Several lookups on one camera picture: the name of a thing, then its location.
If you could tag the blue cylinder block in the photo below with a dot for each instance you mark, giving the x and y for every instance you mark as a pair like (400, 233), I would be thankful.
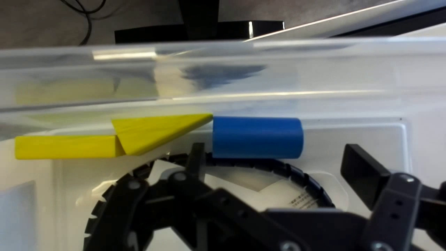
(258, 137)

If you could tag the yellow wedge block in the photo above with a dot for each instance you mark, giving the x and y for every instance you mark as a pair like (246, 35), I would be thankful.
(153, 133)

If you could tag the clear plastic lunchbox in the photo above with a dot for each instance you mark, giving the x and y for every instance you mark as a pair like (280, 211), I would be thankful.
(278, 79)

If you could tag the black under-counter frame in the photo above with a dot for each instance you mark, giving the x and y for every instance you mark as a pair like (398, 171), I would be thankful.
(398, 21)

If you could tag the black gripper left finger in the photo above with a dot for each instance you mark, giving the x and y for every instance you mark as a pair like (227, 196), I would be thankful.
(139, 210)

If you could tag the yellow rectangular block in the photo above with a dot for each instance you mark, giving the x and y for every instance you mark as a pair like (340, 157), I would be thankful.
(64, 147)

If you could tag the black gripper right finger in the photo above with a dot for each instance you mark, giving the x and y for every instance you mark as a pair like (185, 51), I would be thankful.
(394, 204)

